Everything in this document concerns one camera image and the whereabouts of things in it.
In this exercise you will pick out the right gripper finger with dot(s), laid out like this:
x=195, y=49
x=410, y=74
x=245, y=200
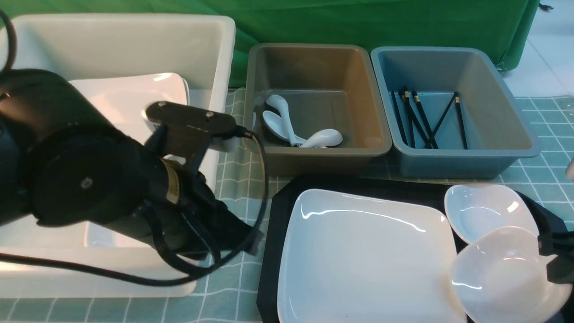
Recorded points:
x=560, y=270
x=556, y=243

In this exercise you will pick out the white ceramic soup spoon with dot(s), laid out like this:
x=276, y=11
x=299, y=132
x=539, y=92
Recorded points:
x=281, y=105

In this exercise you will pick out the white spoon in bin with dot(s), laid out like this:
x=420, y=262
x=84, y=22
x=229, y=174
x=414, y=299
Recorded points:
x=274, y=123
x=323, y=138

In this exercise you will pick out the white spoon in bin left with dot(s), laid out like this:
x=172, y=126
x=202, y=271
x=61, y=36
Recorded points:
x=274, y=123

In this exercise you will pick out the white spoon in bin right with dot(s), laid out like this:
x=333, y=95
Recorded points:
x=323, y=138

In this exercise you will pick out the white small bowl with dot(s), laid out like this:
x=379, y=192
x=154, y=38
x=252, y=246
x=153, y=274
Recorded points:
x=476, y=209
x=100, y=237
x=502, y=278

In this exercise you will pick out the black chopstick in bin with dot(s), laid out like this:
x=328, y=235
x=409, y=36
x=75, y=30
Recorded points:
x=460, y=119
x=414, y=120
x=424, y=119

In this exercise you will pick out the large white plastic bin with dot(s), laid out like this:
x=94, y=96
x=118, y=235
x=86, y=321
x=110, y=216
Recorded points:
x=100, y=46

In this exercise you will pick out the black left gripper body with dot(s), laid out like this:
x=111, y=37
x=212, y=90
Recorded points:
x=183, y=210

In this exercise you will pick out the green backdrop cloth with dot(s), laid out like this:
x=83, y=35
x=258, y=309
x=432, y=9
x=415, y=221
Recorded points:
x=499, y=28

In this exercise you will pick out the blue plastic bin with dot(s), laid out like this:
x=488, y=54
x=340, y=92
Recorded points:
x=497, y=132

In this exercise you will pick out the white small bowl in bin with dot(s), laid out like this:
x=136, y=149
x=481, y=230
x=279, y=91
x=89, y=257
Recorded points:
x=100, y=237

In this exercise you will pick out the black serving tray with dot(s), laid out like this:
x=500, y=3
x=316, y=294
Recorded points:
x=425, y=194

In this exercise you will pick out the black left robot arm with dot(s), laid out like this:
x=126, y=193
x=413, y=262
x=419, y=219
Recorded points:
x=72, y=165

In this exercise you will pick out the large white square plate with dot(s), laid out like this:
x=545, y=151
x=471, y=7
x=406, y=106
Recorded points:
x=357, y=259

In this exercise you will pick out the top white plate in bin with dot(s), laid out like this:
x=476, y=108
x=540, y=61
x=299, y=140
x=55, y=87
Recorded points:
x=123, y=100

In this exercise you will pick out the black chopstick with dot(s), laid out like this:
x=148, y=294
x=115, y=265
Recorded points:
x=441, y=119
x=424, y=119
x=398, y=118
x=460, y=119
x=414, y=120

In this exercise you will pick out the brown plastic bin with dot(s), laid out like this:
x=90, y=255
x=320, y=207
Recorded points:
x=326, y=86

